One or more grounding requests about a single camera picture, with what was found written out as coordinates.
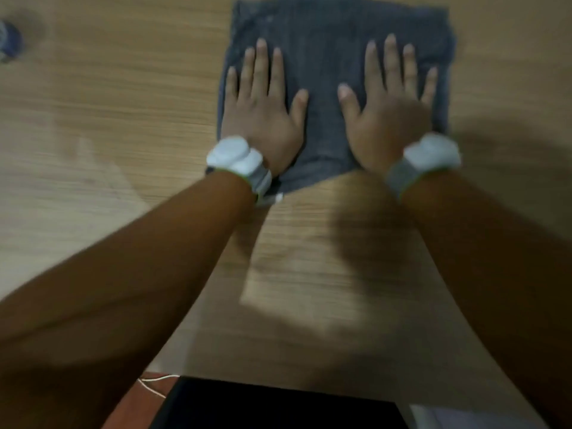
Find person's right hand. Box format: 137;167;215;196
337;34;439;178

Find person's right forearm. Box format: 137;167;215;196
401;170;572;429

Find thin white cord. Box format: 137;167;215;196
137;374;181;400

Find person's left forearm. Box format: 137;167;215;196
0;170;256;429

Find person's left hand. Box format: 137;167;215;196
221;38;310;178

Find person's black shirt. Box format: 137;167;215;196
148;375;411;429

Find grey cloth towel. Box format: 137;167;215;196
216;0;458;207

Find clear plastic shaker jar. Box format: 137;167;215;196
0;20;24;64

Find white wrist tracker grey band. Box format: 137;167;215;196
385;132;462;201
205;136;273;205

